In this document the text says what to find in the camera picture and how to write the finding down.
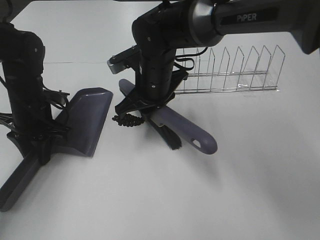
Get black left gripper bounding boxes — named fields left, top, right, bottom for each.
left=6, top=83, right=70, bottom=166

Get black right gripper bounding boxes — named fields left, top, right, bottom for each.
left=115, top=49, right=188, bottom=118

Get pile of coffee beans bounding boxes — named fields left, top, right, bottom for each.
left=112, top=113, right=145, bottom=127

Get purple plastic dustpan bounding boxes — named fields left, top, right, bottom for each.
left=0, top=87, right=113, bottom=212

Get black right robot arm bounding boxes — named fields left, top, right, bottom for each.
left=110, top=0, right=320, bottom=117

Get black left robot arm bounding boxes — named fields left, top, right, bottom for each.
left=0, top=0, right=70, bottom=165

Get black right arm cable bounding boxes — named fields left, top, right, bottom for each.
left=173, top=46, right=208, bottom=73

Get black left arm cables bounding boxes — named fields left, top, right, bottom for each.
left=0, top=74, right=71, bottom=133

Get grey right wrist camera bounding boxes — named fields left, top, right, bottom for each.
left=107, top=45, right=140, bottom=75

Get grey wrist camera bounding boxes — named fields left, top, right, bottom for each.
left=107, top=45, right=140, bottom=75
left=43, top=89, right=70, bottom=108

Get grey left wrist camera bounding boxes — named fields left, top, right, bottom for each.
left=43, top=89, right=70, bottom=108

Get chrome wire rack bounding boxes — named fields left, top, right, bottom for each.
left=175, top=45, right=286, bottom=95

